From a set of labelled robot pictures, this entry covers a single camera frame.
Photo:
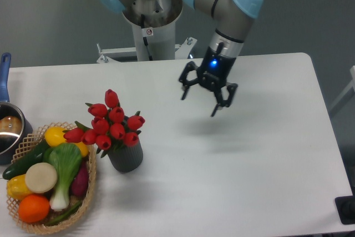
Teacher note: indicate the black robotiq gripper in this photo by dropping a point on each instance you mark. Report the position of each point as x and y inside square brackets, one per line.
[215, 71]

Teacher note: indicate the green chili pepper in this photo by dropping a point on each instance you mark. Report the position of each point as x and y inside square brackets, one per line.
[64, 216]

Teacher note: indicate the orange fruit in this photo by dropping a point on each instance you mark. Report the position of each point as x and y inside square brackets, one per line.
[33, 208]

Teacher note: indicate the blue handled saucepan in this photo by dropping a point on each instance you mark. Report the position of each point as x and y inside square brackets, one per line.
[14, 125]

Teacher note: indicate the green bok choy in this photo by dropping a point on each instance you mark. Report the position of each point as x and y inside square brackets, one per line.
[66, 158]

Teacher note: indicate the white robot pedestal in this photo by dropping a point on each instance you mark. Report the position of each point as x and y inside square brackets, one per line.
[153, 26]

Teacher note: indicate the red tulip bouquet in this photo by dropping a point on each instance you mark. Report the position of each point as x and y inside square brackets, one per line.
[111, 129]

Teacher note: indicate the yellow bell pepper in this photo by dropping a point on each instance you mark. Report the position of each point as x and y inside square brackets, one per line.
[17, 188]

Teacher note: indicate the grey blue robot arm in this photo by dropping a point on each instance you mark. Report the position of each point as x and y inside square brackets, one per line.
[234, 20]

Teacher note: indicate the black device at table edge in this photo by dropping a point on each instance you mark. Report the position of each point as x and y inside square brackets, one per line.
[345, 208]

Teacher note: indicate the dark grey ribbed vase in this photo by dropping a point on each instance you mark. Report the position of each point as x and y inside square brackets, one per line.
[127, 159]

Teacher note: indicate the white frame at right edge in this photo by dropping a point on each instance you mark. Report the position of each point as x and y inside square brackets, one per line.
[344, 97]

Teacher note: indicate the woven wicker basket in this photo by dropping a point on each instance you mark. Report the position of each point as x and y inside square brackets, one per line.
[28, 143]

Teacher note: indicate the white metal base bracket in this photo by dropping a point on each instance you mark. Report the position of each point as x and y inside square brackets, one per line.
[182, 51]

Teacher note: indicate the dark green cucumber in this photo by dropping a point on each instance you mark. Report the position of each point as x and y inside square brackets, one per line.
[31, 158]

